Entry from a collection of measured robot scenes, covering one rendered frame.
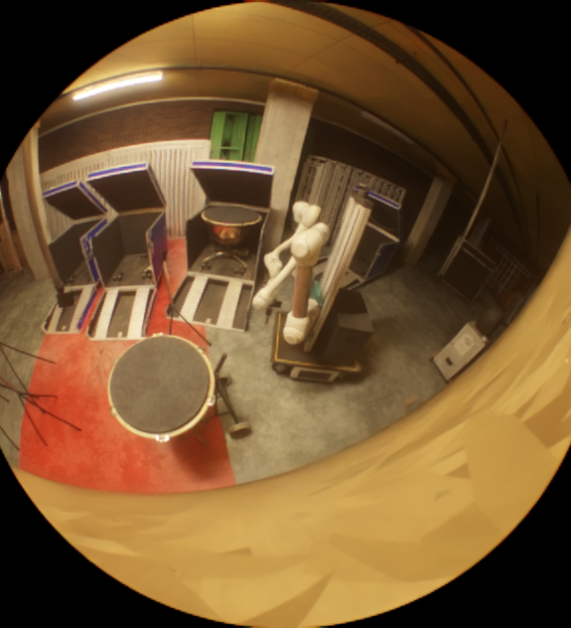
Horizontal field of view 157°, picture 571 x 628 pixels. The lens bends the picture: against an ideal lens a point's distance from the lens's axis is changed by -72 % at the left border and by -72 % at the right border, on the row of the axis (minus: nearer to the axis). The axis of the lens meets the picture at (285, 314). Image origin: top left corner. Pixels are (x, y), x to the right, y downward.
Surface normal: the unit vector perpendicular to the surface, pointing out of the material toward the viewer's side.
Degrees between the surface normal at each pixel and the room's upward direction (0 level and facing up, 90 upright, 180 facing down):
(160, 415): 0
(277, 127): 90
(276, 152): 90
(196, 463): 0
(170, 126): 90
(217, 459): 0
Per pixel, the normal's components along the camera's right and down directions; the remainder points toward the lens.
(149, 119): 0.33, 0.70
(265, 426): 0.20, -0.71
